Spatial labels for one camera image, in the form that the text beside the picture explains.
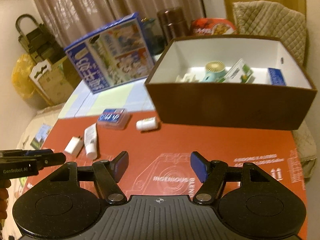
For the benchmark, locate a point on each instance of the yellow plastic bag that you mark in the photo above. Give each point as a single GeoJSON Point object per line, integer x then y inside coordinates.
{"type": "Point", "coordinates": [20, 78]}

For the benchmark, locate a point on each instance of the green white spray box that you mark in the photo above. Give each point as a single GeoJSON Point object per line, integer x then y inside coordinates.
{"type": "Point", "coordinates": [240, 72]}

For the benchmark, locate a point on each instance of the small white bottle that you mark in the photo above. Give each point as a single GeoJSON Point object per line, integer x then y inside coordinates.
{"type": "Point", "coordinates": [148, 124]}

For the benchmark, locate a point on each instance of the white cream tube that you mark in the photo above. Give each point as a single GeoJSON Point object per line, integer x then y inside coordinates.
{"type": "Point", "coordinates": [90, 141]}

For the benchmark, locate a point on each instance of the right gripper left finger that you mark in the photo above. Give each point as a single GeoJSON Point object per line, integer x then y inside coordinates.
{"type": "Point", "coordinates": [107, 175]}

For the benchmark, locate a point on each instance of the quilted beige chair cover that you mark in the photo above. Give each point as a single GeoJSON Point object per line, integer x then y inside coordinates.
{"type": "Point", "coordinates": [272, 19]}

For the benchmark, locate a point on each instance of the blue medicine box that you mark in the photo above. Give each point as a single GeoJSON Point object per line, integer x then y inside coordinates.
{"type": "Point", "coordinates": [275, 77]}

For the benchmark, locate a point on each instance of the blue handheld mini fan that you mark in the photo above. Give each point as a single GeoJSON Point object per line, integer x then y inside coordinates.
{"type": "Point", "coordinates": [214, 71]}

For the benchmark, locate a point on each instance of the brown metal canister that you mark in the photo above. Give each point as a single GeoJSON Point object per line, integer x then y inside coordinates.
{"type": "Point", "coordinates": [173, 23]}

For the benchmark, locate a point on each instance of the checkered table cloth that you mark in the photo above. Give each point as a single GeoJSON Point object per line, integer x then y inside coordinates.
{"type": "Point", "coordinates": [131, 96]}

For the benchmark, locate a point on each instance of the brown storage box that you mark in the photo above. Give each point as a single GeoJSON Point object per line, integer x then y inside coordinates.
{"type": "Point", "coordinates": [244, 105]}

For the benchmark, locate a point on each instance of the person left hand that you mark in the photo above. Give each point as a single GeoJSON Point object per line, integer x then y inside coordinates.
{"type": "Point", "coordinates": [3, 203]}

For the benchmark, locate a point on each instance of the beige curtain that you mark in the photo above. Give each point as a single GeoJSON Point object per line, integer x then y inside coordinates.
{"type": "Point", "coordinates": [69, 20]}

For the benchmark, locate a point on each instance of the green landscape box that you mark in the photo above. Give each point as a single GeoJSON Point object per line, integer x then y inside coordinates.
{"type": "Point", "coordinates": [40, 136]}

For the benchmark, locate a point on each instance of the red instant rice bowl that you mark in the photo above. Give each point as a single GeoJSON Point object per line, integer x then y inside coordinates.
{"type": "Point", "coordinates": [212, 26]}

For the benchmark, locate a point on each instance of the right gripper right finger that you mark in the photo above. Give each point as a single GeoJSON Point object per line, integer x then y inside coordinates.
{"type": "Point", "coordinates": [212, 175]}

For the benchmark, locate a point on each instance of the red Motul cardboard sheet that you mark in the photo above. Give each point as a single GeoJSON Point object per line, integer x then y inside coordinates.
{"type": "Point", "coordinates": [260, 199]}

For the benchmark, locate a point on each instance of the blue milk carton box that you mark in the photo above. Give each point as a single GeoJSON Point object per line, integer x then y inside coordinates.
{"type": "Point", "coordinates": [113, 55]}

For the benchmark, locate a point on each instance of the blue dental floss box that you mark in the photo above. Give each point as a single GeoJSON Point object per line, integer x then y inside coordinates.
{"type": "Point", "coordinates": [114, 118]}

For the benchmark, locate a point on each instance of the white rectangular charger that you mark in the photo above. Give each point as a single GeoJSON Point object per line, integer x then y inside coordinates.
{"type": "Point", "coordinates": [74, 146]}

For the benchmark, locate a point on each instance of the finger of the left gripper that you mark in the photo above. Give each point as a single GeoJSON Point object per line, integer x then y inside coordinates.
{"type": "Point", "coordinates": [21, 153]}
{"type": "Point", "coordinates": [48, 159]}

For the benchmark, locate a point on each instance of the dark glass jar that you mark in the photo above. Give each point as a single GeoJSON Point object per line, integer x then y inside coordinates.
{"type": "Point", "coordinates": [153, 35]}

